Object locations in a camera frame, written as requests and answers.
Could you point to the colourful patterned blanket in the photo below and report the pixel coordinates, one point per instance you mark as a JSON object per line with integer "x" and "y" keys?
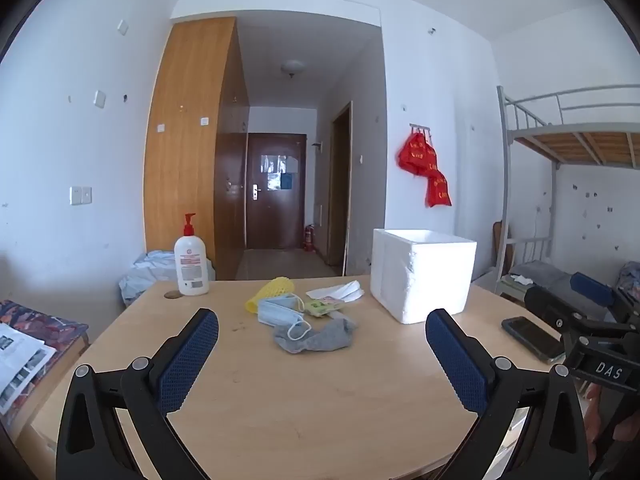
{"x": 630, "y": 282}

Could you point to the white foam box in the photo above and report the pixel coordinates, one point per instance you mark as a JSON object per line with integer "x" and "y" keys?
{"x": 425, "y": 280}

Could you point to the wooden wardrobe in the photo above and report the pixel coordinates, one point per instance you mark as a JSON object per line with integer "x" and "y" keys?
{"x": 185, "y": 160}

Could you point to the white double wall switch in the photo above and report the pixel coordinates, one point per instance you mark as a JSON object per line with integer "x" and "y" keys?
{"x": 80, "y": 195}

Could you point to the metal wall hook rack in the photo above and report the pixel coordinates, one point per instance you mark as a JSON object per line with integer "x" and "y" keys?
{"x": 420, "y": 127}

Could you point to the round ceiling lamp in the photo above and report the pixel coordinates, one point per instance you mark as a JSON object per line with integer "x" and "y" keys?
{"x": 293, "y": 67}

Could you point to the red plastic bag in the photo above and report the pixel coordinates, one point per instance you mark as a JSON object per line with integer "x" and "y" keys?
{"x": 414, "y": 155}
{"x": 439, "y": 190}

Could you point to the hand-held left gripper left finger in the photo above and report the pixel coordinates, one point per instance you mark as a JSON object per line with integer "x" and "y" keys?
{"x": 187, "y": 360}

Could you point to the grey metal bunk bed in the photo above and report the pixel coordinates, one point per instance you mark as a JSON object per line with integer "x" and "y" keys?
{"x": 575, "y": 140}

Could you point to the dark brown entrance door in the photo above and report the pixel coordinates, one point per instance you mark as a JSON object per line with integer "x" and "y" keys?
{"x": 275, "y": 210}

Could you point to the brown wooden board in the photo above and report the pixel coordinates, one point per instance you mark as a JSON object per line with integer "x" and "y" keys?
{"x": 500, "y": 250}

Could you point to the grey mattress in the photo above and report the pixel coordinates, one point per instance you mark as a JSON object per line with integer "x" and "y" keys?
{"x": 542, "y": 272}

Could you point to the grey sock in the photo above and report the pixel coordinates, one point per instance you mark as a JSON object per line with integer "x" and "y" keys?
{"x": 325, "y": 337}

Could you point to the blue face mask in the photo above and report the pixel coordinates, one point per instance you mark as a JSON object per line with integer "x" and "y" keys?
{"x": 280, "y": 312}

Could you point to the blue door notice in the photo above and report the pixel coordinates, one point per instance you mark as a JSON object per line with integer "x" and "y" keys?
{"x": 287, "y": 181}

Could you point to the red fire extinguisher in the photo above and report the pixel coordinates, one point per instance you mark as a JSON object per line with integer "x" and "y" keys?
{"x": 309, "y": 239}

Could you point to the patterned box with papers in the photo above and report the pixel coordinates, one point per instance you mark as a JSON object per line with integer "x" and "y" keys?
{"x": 50, "y": 322}

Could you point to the white wall box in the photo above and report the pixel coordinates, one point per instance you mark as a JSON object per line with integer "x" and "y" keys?
{"x": 100, "y": 99}

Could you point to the yellow foam fruit net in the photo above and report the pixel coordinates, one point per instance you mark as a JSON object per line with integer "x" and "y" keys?
{"x": 272, "y": 290}

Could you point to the black smartphone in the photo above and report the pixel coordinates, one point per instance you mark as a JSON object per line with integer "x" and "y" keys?
{"x": 532, "y": 337}

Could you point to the white tissue sheets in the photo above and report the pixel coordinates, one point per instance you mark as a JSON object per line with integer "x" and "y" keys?
{"x": 337, "y": 291}

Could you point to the open magazine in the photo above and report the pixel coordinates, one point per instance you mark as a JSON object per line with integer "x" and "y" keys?
{"x": 20, "y": 360}

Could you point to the light blue cloth bundle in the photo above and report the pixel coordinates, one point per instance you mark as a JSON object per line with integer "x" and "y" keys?
{"x": 150, "y": 270}

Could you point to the brown side door frame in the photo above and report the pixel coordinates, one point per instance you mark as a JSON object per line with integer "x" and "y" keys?
{"x": 341, "y": 185}

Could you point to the white crumpled tissue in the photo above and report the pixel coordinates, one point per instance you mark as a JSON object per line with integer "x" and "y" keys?
{"x": 521, "y": 280}

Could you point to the white lotion pump bottle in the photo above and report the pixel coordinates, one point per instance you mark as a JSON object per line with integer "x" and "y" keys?
{"x": 191, "y": 265}

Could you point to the green tissue packet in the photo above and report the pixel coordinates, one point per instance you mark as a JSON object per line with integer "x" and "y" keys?
{"x": 322, "y": 307}

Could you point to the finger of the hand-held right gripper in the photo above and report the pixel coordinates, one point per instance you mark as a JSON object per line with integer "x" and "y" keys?
{"x": 545, "y": 310}
{"x": 592, "y": 287}

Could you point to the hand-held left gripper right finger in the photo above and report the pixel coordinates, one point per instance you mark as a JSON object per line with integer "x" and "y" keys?
{"x": 457, "y": 360}

